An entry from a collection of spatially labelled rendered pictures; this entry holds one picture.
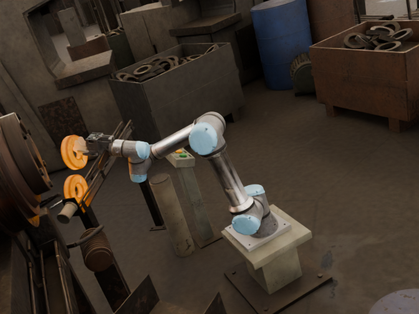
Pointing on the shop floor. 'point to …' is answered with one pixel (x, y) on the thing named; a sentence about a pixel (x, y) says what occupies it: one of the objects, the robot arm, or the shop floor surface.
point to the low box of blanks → (370, 71)
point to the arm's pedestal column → (277, 281)
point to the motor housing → (104, 268)
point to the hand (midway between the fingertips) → (73, 148)
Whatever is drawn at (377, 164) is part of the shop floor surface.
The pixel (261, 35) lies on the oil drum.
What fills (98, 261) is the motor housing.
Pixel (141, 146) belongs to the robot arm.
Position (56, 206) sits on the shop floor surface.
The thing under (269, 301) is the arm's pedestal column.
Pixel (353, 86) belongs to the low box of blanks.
